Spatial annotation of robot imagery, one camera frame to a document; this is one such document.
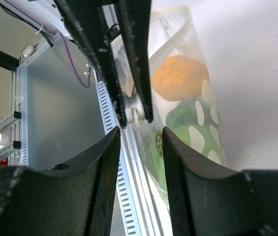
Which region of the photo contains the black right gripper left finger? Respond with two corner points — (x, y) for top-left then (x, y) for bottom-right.
(0, 127), (121, 236)

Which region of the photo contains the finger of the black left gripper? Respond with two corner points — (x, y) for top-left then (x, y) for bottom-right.
(118, 0), (153, 123)
(55, 0), (127, 128)

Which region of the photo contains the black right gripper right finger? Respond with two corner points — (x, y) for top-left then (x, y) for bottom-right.
(162, 127), (278, 236)

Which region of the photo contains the light green round squash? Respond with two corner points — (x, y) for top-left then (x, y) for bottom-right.
(148, 124), (225, 189)

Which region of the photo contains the yellow lemon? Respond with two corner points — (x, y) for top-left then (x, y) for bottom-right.
(151, 55), (209, 101)

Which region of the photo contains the clear zip top bag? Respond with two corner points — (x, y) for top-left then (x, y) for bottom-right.
(124, 6), (226, 206)

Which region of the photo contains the green bell pepper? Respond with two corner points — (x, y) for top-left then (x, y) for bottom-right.
(166, 100), (220, 128)

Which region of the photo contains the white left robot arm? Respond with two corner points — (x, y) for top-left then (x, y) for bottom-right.
(0, 0), (153, 127)

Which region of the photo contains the white zipper slider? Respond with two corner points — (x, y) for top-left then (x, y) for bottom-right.
(123, 93), (145, 123)

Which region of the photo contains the slotted cable duct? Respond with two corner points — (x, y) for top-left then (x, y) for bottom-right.
(96, 82), (141, 236)

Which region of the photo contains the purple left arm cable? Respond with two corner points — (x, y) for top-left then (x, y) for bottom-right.
(56, 29), (92, 89)

